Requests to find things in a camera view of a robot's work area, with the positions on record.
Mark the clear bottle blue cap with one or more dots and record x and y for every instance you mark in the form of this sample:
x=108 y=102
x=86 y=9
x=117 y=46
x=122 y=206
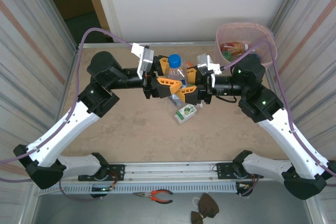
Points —
x=174 y=60

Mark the lime label bottle white cap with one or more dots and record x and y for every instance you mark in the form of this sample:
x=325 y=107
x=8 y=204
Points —
x=185 y=112

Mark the green soda bottle yellow cap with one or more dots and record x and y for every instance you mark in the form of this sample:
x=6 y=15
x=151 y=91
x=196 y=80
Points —
x=227 y=56

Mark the tea bottle red gold label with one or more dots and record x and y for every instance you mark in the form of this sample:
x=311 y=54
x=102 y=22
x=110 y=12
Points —
x=233 y=47

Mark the pink mesh bin liner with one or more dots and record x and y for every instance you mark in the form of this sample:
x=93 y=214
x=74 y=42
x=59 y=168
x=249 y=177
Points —
x=223 y=32

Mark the beige plastic bin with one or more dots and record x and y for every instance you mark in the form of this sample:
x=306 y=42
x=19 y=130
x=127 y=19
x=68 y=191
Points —
x=270 y=51

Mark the small circuit board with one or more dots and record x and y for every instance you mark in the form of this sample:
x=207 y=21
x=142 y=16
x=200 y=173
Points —
x=102 y=189
x=245 y=186

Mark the large brown cloth pouch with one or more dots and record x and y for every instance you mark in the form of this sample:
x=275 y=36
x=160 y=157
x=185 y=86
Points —
x=207 y=207

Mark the aluminium back rail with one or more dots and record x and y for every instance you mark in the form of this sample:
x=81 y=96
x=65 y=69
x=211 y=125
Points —
x=183 y=43

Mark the aluminium rail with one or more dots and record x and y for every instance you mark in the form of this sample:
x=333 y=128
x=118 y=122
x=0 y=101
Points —
x=183 y=43
x=170 y=170

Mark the aluminium front rail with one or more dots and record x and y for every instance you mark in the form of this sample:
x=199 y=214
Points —
x=170 y=170

